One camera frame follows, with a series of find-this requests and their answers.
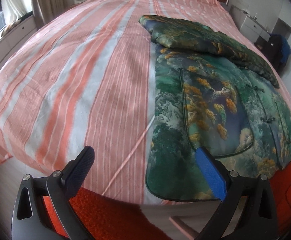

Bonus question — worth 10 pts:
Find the green patterned silk jacket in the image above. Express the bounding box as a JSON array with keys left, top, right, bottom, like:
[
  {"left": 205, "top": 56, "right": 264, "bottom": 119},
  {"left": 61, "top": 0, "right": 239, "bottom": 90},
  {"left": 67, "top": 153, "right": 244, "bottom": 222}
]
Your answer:
[{"left": 139, "top": 15, "right": 291, "bottom": 202}]

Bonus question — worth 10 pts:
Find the red patterned cloth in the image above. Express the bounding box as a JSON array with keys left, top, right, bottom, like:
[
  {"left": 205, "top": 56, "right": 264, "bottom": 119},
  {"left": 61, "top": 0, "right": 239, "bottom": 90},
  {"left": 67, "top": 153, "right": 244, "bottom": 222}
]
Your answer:
[{"left": 42, "top": 157, "right": 291, "bottom": 240}]

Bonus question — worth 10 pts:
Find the pink striped bed sheet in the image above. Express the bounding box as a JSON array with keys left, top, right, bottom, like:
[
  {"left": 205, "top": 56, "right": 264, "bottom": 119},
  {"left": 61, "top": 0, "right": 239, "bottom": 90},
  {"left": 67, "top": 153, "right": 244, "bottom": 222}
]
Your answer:
[{"left": 0, "top": 0, "right": 291, "bottom": 205}]

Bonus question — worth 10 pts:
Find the white window-side cabinet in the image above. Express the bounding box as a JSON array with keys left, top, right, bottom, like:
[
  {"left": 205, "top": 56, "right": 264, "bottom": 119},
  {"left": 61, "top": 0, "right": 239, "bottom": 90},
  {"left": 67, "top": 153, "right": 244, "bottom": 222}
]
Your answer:
[{"left": 0, "top": 15, "right": 37, "bottom": 69}]

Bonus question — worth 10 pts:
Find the white bedside drawer cabinet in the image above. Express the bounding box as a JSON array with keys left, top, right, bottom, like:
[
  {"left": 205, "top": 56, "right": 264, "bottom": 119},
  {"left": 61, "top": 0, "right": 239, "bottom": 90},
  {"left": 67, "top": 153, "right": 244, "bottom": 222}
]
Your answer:
[{"left": 229, "top": 5, "right": 271, "bottom": 45}]

